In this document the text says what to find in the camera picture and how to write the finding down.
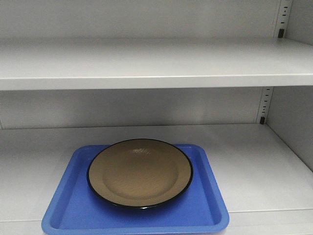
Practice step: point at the grey upper cabinet shelf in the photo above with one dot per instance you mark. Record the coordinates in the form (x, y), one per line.
(87, 64)

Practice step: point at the black lower shelf clip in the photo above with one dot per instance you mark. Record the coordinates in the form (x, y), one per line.
(262, 120)

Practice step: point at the beige plate with black rim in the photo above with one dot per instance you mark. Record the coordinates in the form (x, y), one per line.
(140, 173)

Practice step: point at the blue plastic tray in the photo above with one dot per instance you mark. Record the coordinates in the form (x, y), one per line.
(76, 210)

